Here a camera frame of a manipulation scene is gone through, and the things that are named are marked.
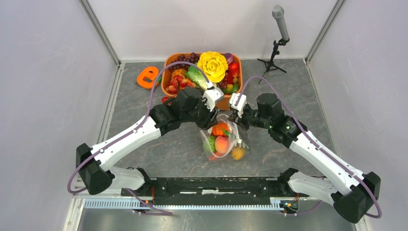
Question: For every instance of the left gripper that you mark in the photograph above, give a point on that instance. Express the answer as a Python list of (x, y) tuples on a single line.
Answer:
[(209, 121)]

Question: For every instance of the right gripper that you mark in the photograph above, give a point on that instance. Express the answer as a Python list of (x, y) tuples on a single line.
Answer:
[(235, 117)]

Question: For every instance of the orange toy bell pepper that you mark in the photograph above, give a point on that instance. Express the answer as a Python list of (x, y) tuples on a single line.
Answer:
[(221, 129)]

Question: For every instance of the green toy cabbage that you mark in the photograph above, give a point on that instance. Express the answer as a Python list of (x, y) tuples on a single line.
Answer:
[(209, 144)]

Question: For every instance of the clear polka-dot zip bag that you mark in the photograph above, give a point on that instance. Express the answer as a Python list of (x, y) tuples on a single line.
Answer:
[(235, 139)]

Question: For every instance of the yellow toy mango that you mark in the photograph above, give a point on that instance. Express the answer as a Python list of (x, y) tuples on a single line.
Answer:
[(238, 153)]

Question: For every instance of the toy peach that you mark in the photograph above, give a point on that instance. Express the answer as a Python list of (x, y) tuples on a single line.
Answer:
[(222, 144)]

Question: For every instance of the red toy chili pepper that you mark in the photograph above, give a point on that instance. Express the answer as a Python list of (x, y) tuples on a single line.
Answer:
[(215, 156)]

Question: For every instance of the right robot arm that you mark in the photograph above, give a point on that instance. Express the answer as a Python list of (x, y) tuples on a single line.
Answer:
[(349, 190)]

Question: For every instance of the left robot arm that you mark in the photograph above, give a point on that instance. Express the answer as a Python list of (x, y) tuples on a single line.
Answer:
[(95, 165)]

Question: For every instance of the red toy grape bunch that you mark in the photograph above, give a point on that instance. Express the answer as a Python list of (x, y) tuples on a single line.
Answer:
[(224, 82)]

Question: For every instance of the toy napa cabbage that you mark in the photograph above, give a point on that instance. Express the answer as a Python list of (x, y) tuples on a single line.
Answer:
[(197, 77)]

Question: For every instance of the orange plastic basket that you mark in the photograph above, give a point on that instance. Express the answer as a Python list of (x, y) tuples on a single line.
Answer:
[(222, 105)]

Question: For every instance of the yellow toy flower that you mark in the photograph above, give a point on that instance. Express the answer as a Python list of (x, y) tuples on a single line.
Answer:
[(212, 66)]

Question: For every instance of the dark toy grapes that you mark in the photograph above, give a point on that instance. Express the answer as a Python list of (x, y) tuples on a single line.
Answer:
[(190, 58)]

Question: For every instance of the black tripod stand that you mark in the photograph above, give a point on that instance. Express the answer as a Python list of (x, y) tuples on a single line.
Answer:
[(270, 64)]

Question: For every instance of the grey microphone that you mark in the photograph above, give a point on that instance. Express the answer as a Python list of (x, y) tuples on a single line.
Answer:
[(278, 15)]

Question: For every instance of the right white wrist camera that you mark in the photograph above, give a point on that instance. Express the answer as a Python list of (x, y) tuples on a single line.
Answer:
[(237, 102)]

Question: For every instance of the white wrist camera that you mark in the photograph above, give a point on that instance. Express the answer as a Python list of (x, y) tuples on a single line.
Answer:
[(237, 102), (212, 96)]

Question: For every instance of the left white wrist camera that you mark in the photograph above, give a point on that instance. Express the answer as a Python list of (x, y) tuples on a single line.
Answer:
[(212, 96)]

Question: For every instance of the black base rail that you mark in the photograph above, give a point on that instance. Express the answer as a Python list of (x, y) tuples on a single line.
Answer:
[(214, 191)]

